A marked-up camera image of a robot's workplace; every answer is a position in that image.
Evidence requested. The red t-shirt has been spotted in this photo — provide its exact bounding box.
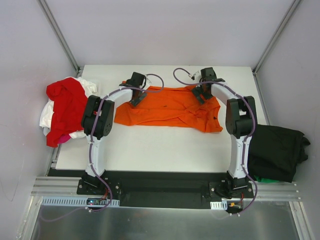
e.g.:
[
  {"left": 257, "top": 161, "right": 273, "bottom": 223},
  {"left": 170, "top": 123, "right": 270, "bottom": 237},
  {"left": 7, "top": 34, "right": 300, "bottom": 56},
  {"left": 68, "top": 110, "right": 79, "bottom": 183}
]
[{"left": 46, "top": 77, "right": 88, "bottom": 148}]

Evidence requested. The white t-shirt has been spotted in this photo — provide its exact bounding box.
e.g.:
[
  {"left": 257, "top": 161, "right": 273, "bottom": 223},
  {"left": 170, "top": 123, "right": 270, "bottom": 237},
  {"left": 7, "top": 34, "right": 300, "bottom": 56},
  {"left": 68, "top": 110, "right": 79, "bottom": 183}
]
[{"left": 39, "top": 77, "right": 98, "bottom": 139}]

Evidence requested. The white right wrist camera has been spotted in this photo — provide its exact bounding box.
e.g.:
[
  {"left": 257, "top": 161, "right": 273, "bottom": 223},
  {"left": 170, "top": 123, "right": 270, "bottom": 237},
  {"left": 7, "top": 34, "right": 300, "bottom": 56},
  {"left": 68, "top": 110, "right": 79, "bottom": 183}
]
[{"left": 190, "top": 70, "right": 202, "bottom": 81}]

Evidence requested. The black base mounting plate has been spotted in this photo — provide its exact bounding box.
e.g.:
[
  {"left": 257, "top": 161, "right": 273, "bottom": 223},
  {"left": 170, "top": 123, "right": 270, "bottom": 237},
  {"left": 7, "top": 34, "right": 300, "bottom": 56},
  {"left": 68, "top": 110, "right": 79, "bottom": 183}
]
[{"left": 76, "top": 170, "right": 254, "bottom": 209}]

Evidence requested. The orange t-shirt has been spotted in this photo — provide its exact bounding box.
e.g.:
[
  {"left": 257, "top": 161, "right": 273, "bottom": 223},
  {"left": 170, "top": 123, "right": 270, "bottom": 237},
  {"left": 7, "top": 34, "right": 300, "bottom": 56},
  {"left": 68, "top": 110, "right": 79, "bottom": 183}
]
[{"left": 114, "top": 86, "right": 223, "bottom": 133}]

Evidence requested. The aluminium frame post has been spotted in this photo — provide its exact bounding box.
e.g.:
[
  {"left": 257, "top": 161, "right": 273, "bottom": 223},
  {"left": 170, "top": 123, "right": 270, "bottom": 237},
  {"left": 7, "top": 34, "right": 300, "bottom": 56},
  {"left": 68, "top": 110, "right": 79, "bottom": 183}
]
[
  {"left": 252, "top": 0, "right": 303, "bottom": 76},
  {"left": 36, "top": 0, "right": 82, "bottom": 77}
]

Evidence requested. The right slotted cable duct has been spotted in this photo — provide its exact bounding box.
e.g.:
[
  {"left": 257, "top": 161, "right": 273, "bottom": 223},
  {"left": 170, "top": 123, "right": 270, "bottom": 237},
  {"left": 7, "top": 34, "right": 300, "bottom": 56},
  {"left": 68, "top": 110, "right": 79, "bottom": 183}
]
[{"left": 210, "top": 200, "right": 228, "bottom": 211}]

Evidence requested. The left slotted cable duct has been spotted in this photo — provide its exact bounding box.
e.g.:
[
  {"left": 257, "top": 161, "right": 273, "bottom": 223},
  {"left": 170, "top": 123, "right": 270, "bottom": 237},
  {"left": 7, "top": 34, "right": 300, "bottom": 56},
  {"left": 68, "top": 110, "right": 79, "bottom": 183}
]
[{"left": 42, "top": 196, "right": 120, "bottom": 208}]

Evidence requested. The slotted cable duct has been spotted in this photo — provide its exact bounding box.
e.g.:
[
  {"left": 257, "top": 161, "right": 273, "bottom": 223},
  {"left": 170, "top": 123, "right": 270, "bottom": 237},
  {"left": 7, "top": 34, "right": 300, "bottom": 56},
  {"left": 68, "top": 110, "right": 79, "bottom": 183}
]
[
  {"left": 42, "top": 196, "right": 120, "bottom": 208},
  {"left": 210, "top": 200, "right": 228, "bottom": 211}
]

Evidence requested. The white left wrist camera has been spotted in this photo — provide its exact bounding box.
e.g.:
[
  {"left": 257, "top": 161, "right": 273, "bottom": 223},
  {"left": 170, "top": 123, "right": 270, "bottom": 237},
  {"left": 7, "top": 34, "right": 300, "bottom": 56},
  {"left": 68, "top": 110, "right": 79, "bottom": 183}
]
[{"left": 142, "top": 75, "right": 152, "bottom": 89}]

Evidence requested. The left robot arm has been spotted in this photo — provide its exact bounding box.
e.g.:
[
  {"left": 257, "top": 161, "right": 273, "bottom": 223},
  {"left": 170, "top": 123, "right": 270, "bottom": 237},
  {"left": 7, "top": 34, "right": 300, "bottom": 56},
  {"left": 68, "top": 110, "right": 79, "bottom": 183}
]
[{"left": 81, "top": 72, "right": 150, "bottom": 195}]

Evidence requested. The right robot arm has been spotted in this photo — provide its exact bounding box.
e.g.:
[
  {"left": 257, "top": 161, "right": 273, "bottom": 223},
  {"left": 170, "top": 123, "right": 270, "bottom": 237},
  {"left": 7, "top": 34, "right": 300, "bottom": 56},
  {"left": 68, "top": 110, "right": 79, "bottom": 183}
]
[{"left": 192, "top": 67, "right": 257, "bottom": 199}]

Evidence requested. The left aluminium frame post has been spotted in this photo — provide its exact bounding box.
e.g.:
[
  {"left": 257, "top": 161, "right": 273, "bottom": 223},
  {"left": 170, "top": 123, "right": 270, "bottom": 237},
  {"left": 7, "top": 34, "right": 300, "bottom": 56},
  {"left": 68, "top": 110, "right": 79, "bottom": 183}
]
[{"left": 36, "top": 0, "right": 82, "bottom": 77}]

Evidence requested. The pink garment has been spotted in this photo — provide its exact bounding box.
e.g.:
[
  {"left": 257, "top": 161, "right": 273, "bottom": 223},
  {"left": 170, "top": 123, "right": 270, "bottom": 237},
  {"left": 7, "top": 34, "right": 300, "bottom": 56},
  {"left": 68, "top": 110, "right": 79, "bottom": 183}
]
[{"left": 58, "top": 134, "right": 71, "bottom": 144}]

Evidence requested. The black t-shirt stack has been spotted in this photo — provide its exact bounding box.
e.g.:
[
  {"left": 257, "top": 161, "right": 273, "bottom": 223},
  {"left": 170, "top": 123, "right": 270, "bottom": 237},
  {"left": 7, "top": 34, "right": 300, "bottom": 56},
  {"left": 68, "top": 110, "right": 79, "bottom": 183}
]
[{"left": 247, "top": 124, "right": 311, "bottom": 183}]

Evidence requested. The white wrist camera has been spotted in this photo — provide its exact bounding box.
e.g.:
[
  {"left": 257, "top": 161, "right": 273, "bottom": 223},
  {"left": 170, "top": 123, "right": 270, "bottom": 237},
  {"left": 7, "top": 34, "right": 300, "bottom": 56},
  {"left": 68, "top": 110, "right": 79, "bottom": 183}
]
[
  {"left": 190, "top": 70, "right": 202, "bottom": 81},
  {"left": 142, "top": 75, "right": 152, "bottom": 89}
]

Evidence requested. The right aluminium frame post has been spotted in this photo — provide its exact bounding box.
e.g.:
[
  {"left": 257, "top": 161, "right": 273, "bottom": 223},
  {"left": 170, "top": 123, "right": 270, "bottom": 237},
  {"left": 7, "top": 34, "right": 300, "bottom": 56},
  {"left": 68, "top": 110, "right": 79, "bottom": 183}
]
[{"left": 252, "top": 0, "right": 303, "bottom": 76}]

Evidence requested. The green t-shirt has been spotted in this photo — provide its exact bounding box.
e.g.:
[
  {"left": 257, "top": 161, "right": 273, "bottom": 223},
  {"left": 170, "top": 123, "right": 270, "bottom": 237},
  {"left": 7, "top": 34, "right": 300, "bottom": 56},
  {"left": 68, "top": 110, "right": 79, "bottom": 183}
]
[{"left": 254, "top": 175, "right": 279, "bottom": 184}]

